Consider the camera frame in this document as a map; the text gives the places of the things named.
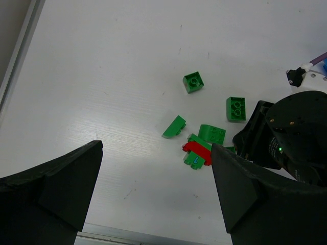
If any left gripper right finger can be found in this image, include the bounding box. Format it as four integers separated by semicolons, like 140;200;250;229
211;144;326;244

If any aluminium left rail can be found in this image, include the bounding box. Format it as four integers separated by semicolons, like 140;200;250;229
1;1;45;114

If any aluminium front rail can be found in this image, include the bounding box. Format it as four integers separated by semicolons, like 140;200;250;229
74;223;200;244

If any green red lego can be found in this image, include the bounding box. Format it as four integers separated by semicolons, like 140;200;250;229
182;134;212;170

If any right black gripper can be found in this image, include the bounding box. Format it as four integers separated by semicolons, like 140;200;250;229
232;90;326;186

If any green curved four-stud brick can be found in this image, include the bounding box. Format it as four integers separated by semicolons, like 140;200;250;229
198;124;226;145

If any green two-by-two lego brick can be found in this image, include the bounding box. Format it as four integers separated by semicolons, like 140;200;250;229
226;96;246;122

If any green curved lego brick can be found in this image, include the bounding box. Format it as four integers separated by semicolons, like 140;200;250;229
161;115;186;138

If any green hollow square brick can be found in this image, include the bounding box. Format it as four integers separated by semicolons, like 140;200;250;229
225;146;237;154

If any aluminium rail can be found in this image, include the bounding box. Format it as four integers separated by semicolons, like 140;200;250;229
74;223;200;244
1;1;45;114

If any blue plastic bin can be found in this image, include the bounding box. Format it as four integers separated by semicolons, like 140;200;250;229
323;59;327;75

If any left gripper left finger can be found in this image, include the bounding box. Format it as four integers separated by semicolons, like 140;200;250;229
1;140;103;244

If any green square lego brick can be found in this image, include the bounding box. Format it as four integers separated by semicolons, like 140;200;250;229
183;71;204;94

